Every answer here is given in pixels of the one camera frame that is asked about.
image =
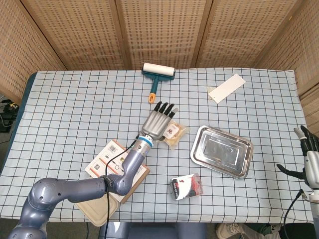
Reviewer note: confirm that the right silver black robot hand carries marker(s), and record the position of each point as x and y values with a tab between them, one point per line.
312	164

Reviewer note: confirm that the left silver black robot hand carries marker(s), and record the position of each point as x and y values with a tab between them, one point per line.
155	124

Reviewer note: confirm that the snack bag clear beige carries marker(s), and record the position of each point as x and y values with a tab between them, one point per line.
178	135

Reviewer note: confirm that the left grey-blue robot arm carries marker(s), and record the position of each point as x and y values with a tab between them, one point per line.
74	189

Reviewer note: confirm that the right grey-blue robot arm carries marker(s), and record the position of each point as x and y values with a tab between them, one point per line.
315	209

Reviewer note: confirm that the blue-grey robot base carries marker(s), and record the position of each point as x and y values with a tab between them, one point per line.
149	231

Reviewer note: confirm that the stainless steel rectangular tray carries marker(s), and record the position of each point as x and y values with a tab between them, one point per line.
221	152

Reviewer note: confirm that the teal lint roller orange tip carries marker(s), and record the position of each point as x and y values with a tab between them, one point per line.
158	71

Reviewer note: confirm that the brown cardboard box white label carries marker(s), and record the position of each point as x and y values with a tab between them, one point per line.
99	164

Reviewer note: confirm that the white paper card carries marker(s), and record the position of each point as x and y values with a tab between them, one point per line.
226	88

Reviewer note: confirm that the blue white checked tablecloth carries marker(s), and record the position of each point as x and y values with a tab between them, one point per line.
74	112

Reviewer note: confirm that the woven wooden folding screen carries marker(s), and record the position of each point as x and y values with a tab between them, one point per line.
159	30

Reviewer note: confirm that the white sneaker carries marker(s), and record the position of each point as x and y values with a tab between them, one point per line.
231	230

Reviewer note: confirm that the beige pulp lunch box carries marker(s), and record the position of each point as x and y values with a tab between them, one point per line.
97	211

